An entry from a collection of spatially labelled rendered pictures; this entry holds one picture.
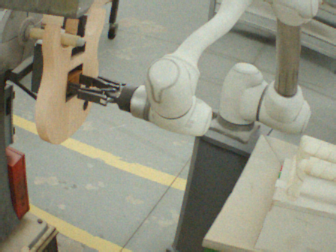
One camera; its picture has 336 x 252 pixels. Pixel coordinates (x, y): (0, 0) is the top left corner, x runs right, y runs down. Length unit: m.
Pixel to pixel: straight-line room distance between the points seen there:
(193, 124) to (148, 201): 1.48
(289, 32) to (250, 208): 0.64
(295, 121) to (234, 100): 0.27
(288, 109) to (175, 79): 0.80
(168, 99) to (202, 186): 1.01
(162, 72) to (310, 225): 0.54
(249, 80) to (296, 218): 0.96
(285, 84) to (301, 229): 0.83
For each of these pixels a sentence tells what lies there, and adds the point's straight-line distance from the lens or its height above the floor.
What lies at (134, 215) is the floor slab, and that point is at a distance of 2.84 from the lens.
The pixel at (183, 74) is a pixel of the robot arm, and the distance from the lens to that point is 1.36.
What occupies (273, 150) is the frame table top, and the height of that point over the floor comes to 0.93.
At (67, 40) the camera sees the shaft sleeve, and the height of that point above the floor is 1.26.
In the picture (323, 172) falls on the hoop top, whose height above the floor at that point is 1.20.
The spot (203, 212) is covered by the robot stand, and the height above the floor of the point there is 0.33.
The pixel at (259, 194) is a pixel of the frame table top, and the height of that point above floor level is 0.93.
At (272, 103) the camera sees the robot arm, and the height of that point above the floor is 0.92.
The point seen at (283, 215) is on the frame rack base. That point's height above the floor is 1.06.
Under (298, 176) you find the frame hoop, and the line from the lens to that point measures 1.22.
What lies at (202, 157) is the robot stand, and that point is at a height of 0.59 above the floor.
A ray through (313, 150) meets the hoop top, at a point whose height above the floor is 1.20.
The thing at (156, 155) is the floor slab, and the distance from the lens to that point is 3.30.
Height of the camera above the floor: 1.84
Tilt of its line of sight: 31 degrees down
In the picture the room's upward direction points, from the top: 9 degrees clockwise
